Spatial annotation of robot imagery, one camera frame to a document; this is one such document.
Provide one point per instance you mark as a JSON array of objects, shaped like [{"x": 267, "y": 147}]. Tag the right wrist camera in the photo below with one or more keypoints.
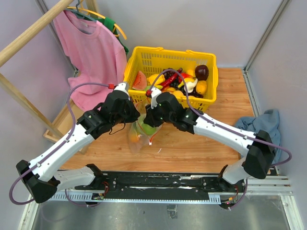
[{"x": 154, "y": 93}]

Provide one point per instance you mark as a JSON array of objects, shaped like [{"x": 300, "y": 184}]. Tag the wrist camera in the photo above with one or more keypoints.
[
  {"x": 154, "y": 93},
  {"x": 123, "y": 86}
]

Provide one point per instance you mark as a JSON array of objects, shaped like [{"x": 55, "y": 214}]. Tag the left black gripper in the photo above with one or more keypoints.
[{"x": 134, "y": 114}]

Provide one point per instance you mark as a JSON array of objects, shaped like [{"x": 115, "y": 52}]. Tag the peach fruit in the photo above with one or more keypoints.
[{"x": 178, "y": 94}]

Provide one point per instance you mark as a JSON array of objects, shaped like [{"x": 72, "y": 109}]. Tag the dark grapes bunch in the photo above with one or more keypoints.
[{"x": 169, "y": 73}]

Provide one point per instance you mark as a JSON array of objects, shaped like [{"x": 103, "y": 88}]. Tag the dark red apple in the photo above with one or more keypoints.
[{"x": 201, "y": 72}]

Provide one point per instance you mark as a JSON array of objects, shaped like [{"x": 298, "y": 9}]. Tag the pink t-shirt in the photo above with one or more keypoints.
[{"x": 96, "y": 53}]

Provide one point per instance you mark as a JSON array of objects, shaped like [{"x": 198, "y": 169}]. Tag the white mushroom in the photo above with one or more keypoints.
[{"x": 191, "y": 85}]

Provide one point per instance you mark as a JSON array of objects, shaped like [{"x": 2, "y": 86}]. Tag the yellow bell pepper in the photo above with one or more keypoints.
[{"x": 155, "y": 78}]

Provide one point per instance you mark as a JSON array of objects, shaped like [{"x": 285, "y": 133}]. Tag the red chili pepper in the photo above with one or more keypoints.
[{"x": 167, "y": 82}]

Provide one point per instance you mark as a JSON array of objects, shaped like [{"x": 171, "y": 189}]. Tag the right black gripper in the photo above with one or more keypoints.
[{"x": 150, "y": 119}]

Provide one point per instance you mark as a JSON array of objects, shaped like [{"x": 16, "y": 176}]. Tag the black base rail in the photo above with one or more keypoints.
[{"x": 160, "y": 186}]

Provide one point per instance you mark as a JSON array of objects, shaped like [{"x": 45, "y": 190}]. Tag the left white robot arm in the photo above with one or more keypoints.
[{"x": 41, "y": 175}]

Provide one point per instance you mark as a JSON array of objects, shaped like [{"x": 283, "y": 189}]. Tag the yellow banana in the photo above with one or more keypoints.
[{"x": 185, "y": 81}]

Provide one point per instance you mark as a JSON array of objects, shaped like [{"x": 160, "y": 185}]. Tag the yellow clothes hanger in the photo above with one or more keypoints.
[{"x": 89, "y": 9}]

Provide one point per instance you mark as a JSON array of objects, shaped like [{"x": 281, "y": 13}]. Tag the watermelon slice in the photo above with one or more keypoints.
[{"x": 140, "y": 82}]

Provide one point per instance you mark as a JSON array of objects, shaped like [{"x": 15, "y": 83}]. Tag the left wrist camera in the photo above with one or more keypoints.
[{"x": 123, "y": 86}]

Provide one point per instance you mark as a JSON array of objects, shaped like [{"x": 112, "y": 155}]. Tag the green cabbage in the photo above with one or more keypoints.
[{"x": 147, "y": 129}]

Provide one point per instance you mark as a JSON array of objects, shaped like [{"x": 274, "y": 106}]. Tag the clear zip top bag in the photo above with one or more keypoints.
[{"x": 135, "y": 128}]

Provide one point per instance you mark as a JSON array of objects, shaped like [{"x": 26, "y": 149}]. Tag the wooden clothes rack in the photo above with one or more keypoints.
[{"x": 40, "y": 71}]

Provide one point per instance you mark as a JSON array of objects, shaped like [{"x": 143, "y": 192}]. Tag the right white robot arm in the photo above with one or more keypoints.
[{"x": 255, "y": 148}]

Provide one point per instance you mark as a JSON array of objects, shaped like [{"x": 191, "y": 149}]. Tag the blue cloth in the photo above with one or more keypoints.
[{"x": 269, "y": 122}]

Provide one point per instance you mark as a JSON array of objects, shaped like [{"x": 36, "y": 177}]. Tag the green orange mango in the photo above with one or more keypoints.
[{"x": 134, "y": 138}]

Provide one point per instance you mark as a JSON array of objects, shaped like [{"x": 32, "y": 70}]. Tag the green garment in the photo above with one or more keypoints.
[{"x": 110, "y": 25}]

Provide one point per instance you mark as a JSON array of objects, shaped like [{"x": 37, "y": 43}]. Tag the yellow plastic basket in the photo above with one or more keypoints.
[{"x": 192, "y": 76}]

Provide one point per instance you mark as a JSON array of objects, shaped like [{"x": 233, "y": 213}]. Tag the yellow lemon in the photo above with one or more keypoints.
[{"x": 201, "y": 87}]

